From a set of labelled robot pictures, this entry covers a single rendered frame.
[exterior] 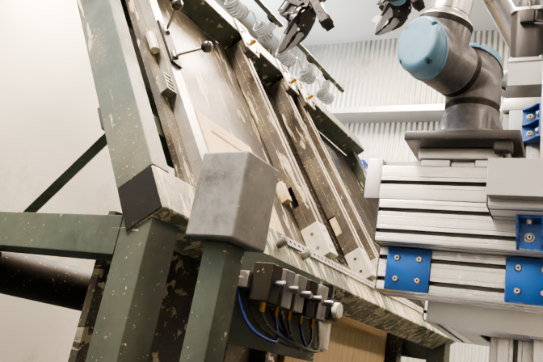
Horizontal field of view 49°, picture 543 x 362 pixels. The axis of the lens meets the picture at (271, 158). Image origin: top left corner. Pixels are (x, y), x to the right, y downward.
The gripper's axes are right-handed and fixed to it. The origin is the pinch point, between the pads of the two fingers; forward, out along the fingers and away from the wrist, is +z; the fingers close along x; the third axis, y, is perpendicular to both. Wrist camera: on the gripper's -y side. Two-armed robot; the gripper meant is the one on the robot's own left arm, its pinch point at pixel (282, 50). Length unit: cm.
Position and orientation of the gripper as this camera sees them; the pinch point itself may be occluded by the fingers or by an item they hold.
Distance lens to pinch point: 168.3
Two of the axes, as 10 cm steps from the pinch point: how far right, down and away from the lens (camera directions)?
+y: -6.9, -4.4, 5.8
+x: -4.5, -3.7, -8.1
